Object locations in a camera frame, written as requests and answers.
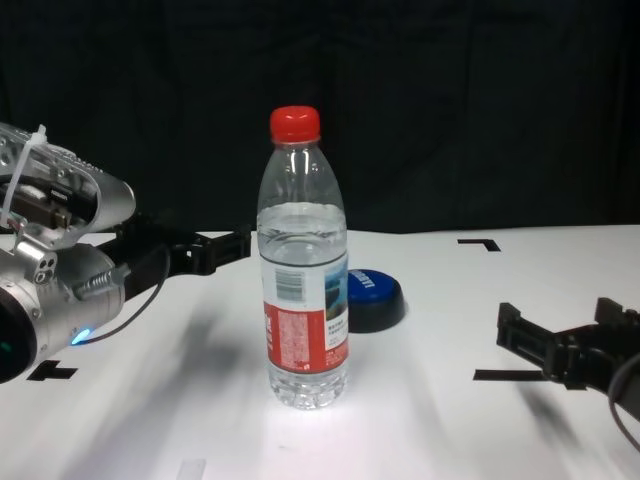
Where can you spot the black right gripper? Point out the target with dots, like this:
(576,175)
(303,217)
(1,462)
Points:
(585,355)

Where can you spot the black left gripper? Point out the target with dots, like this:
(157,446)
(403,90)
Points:
(150,250)

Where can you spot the clear water bottle red cap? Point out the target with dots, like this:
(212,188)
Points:
(300,280)

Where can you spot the black T-shaped tape mark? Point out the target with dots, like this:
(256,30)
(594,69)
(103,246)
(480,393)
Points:
(57,372)
(505,376)

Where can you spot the black L-shaped tape mark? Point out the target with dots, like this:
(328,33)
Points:
(487,243)

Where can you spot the black curtain backdrop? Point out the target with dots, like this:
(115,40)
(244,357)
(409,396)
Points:
(150,75)

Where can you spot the blue round lid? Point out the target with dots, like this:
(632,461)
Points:
(375,295)

